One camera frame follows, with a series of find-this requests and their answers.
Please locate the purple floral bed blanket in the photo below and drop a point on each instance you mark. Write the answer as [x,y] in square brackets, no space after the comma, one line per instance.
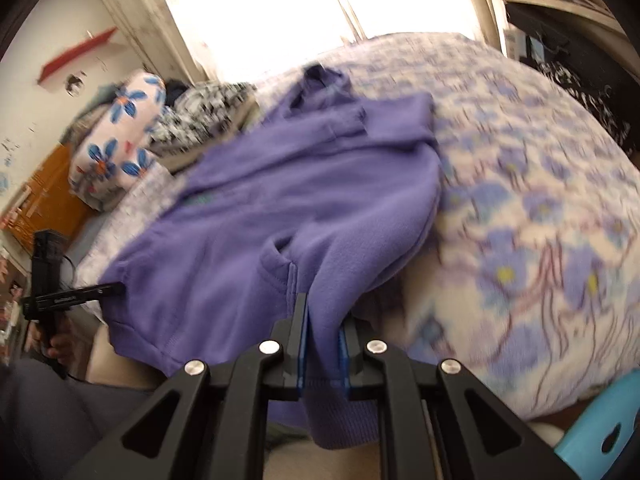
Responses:
[525,210]

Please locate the purple zip hoodie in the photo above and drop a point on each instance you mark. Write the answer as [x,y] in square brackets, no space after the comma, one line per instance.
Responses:
[300,200]

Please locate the pink blue flower pillow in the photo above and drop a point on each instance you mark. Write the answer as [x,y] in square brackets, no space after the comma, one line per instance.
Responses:
[120,140]

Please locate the red wall shelf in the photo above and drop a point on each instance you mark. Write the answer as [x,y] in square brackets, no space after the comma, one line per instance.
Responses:
[75,55]

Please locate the orange wooden cabinet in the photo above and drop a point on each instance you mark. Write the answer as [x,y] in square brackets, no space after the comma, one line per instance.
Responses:
[50,200]

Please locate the person's grey pants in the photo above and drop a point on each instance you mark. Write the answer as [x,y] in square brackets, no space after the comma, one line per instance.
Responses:
[60,420]

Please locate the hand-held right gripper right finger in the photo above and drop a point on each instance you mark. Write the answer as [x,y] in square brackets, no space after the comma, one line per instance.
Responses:
[343,360]

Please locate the person's left hand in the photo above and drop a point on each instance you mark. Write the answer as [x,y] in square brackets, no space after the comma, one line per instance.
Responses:
[62,346]

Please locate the black cloth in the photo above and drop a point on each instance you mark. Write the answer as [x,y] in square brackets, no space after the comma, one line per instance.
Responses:
[175,91]

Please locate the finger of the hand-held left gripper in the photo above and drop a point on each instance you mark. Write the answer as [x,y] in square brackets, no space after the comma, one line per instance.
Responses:
[110,289]

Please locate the white floral curtain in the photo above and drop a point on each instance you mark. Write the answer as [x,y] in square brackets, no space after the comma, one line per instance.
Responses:
[480,0]
[150,25]

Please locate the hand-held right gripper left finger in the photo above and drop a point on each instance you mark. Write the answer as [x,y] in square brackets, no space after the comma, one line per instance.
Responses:
[301,345]

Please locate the blue plastic stool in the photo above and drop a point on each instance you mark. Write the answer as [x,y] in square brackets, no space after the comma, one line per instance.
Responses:
[600,435]

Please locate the grey folded clothes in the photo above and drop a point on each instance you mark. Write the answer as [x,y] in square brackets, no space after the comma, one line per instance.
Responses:
[90,115]

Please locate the long black bag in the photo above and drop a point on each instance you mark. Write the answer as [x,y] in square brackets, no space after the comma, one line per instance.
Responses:
[570,60]

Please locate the black white printed folded garment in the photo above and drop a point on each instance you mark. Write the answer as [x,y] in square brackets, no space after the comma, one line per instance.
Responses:
[205,110]

